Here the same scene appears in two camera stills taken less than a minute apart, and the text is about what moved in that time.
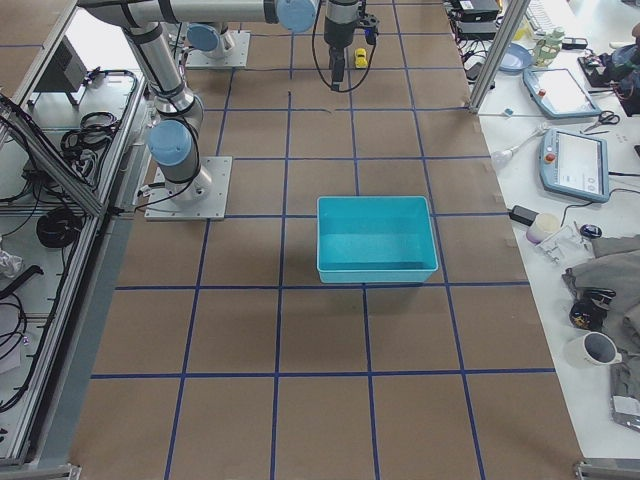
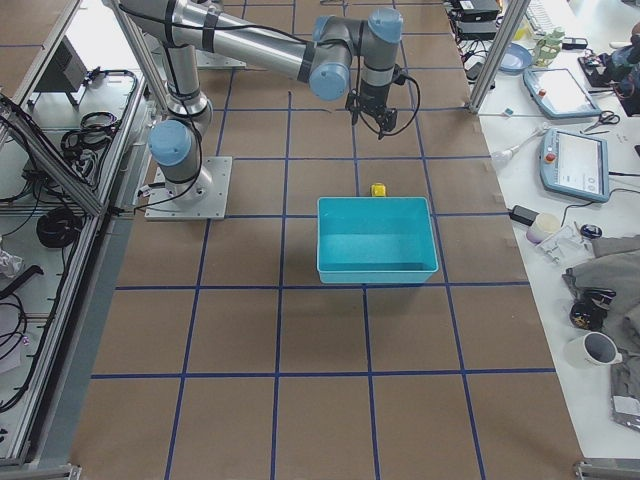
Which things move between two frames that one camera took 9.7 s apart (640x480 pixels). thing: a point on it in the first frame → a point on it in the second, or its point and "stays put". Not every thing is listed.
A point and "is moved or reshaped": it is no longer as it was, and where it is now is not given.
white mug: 593,349 stays put
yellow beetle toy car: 361,60 is moved or reshaped
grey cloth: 614,268 stays put
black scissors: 605,117 stays put
